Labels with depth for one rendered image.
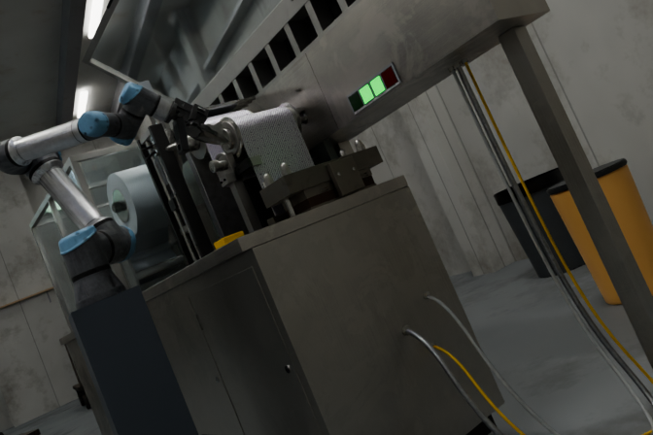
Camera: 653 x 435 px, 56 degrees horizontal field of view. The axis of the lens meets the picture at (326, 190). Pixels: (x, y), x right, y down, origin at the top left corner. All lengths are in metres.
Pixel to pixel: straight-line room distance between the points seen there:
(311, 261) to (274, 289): 0.15
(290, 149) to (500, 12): 0.86
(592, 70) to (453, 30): 2.88
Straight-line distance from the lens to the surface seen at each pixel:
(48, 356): 12.77
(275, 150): 2.12
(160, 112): 2.03
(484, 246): 5.49
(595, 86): 4.61
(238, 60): 2.61
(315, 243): 1.78
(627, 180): 3.12
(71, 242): 1.99
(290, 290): 1.71
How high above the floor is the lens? 0.79
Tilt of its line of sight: 5 degrees up
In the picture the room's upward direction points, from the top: 23 degrees counter-clockwise
